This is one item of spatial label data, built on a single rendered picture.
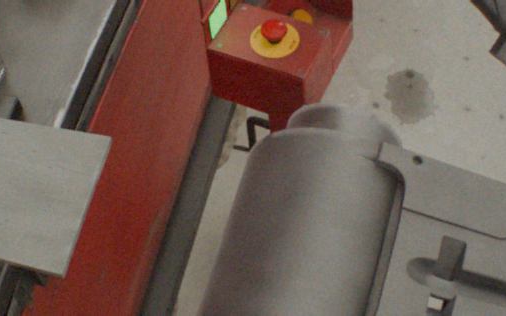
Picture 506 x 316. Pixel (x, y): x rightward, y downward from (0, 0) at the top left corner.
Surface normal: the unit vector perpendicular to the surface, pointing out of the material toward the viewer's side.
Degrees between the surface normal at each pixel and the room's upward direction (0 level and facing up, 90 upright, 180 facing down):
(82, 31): 0
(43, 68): 0
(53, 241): 0
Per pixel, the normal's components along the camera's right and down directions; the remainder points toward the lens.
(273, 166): -0.55, -0.57
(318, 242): 0.04, -0.53
